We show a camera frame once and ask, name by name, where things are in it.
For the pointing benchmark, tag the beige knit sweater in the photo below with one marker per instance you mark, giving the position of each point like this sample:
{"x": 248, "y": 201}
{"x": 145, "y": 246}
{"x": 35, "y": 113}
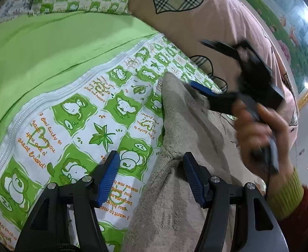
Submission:
{"x": 180, "y": 126}

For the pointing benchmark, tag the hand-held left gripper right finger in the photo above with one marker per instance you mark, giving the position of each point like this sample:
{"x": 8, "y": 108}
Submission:
{"x": 193, "y": 181}

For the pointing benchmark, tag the landscape wall mural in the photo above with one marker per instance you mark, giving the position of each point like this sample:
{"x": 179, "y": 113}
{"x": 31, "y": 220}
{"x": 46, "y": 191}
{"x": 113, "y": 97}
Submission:
{"x": 287, "y": 31}

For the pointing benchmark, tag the green white cartoon print quilt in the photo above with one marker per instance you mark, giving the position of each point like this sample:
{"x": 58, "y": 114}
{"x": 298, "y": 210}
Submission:
{"x": 72, "y": 126}

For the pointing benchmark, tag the plain green bed sheet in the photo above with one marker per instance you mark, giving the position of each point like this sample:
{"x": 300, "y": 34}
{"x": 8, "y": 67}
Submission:
{"x": 51, "y": 50}

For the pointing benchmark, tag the person's right hand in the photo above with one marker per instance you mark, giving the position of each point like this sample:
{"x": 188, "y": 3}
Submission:
{"x": 258, "y": 139}

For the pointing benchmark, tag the pink heart patterned pillow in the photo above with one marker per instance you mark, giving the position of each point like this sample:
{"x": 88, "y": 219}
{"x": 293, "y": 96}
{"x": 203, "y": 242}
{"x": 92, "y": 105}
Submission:
{"x": 217, "y": 21}

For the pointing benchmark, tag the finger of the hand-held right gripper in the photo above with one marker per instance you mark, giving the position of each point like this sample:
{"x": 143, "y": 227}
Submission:
{"x": 219, "y": 47}
{"x": 201, "y": 88}

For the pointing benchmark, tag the person's right forearm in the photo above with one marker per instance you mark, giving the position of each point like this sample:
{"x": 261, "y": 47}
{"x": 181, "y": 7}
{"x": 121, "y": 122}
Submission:
{"x": 293, "y": 199}

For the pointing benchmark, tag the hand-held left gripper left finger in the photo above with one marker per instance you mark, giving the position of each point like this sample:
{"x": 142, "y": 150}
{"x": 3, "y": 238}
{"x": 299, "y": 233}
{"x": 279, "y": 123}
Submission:
{"x": 108, "y": 178}

